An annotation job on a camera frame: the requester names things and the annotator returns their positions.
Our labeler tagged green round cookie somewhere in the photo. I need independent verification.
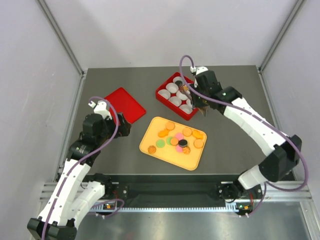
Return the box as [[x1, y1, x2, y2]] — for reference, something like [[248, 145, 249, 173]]
[[166, 136, 173, 146], [156, 139, 166, 148]]

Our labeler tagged orange swirl cookie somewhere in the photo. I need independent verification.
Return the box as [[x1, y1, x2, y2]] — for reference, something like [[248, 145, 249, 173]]
[[147, 145, 157, 154], [182, 146, 191, 155]]

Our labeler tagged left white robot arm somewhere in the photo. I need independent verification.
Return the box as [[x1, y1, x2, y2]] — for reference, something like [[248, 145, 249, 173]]
[[27, 113, 131, 240]]

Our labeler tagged pink round cookie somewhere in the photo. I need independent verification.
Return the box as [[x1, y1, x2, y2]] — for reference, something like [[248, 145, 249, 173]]
[[175, 145, 183, 153], [174, 132, 184, 141]]

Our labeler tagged orange fish cookie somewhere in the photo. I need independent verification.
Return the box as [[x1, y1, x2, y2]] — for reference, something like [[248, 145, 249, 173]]
[[158, 129, 170, 138], [192, 130, 204, 140]]

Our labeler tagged pink round cookie lower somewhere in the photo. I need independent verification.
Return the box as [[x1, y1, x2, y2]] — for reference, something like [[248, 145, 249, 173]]
[[175, 145, 183, 153]]

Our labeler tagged red compartment box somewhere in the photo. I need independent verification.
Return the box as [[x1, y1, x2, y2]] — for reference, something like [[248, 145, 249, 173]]
[[155, 72, 198, 121]]

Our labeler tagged white paper cup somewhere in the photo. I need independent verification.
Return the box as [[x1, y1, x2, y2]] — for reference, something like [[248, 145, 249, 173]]
[[186, 99, 192, 107], [172, 76, 184, 88], [168, 96, 182, 107], [165, 82, 179, 94], [176, 90, 188, 101], [157, 89, 171, 100], [179, 104, 193, 115]]

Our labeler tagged yellow tray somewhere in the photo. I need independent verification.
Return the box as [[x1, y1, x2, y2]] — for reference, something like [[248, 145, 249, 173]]
[[139, 116, 207, 171]]

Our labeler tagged orange fish cookie left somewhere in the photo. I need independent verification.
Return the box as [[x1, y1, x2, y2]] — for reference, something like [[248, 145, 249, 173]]
[[158, 129, 170, 138]]

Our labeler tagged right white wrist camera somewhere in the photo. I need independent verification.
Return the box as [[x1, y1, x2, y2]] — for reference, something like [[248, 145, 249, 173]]
[[190, 66, 208, 76]]

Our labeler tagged pink round cookie upper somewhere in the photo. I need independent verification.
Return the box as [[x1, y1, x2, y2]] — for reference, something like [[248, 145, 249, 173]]
[[174, 132, 184, 141]]

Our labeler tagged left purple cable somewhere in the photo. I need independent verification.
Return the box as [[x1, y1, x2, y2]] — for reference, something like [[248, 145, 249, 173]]
[[39, 96, 126, 240]]

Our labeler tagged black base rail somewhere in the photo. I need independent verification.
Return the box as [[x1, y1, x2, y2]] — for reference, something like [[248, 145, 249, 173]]
[[82, 173, 263, 208]]

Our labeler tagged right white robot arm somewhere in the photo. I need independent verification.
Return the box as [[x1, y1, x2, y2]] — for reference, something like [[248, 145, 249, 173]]
[[190, 66, 302, 198]]

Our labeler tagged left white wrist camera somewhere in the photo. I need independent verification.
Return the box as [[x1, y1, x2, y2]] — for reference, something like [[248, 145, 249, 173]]
[[88, 100, 113, 120]]

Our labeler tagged black sandwich cookie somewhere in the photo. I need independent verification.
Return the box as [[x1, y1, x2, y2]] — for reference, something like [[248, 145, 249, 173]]
[[175, 80, 183, 86], [178, 139, 188, 148]]

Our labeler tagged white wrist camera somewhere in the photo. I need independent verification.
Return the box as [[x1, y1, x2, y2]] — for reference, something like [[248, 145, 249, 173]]
[[88, 100, 113, 120], [190, 66, 208, 76]]

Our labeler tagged green round cookie right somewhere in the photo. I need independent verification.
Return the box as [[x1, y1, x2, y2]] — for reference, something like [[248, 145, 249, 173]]
[[166, 136, 173, 146]]

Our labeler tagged orange fish cookie right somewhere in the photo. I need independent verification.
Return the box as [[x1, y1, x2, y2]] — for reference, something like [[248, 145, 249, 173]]
[[192, 130, 204, 140]]

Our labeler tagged tan round cookie top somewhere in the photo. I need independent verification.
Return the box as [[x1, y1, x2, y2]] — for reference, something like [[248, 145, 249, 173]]
[[165, 121, 175, 131]]

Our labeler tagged purple cable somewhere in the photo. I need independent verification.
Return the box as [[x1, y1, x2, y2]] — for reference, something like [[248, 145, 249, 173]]
[[39, 96, 126, 240], [179, 54, 310, 218]]

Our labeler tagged green round cookie left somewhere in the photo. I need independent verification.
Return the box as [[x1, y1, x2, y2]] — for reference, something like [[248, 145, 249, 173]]
[[156, 139, 166, 148]]

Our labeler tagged red flat lid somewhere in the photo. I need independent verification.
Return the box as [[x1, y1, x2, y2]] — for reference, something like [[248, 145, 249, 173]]
[[105, 87, 146, 124]]

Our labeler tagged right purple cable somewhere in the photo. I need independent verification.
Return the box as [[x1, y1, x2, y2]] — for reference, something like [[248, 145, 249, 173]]
[[179, 54, 310, 218]]

